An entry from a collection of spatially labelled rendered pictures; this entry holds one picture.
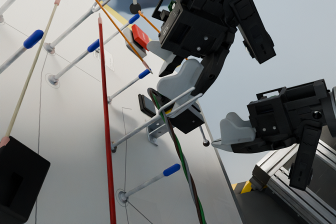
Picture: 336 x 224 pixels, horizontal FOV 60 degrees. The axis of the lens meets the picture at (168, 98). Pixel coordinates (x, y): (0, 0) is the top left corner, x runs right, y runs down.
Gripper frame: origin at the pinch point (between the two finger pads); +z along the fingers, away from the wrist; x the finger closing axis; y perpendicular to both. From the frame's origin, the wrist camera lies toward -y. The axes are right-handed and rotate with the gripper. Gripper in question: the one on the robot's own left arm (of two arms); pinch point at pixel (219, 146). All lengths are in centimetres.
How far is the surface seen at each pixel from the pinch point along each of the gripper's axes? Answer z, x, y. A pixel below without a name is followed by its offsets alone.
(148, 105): 8.3, 5.0, 11.8
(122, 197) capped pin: 2.1, 24.4, 4.7
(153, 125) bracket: 6.7, 7.8, 8.5
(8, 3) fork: 6.1, 25.6, 30.2
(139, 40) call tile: 12.5, -6.0, 24.6
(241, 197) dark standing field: 41, -87, -62
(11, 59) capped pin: 0.4, 31.7, 22.7
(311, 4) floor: -6, -275, 23
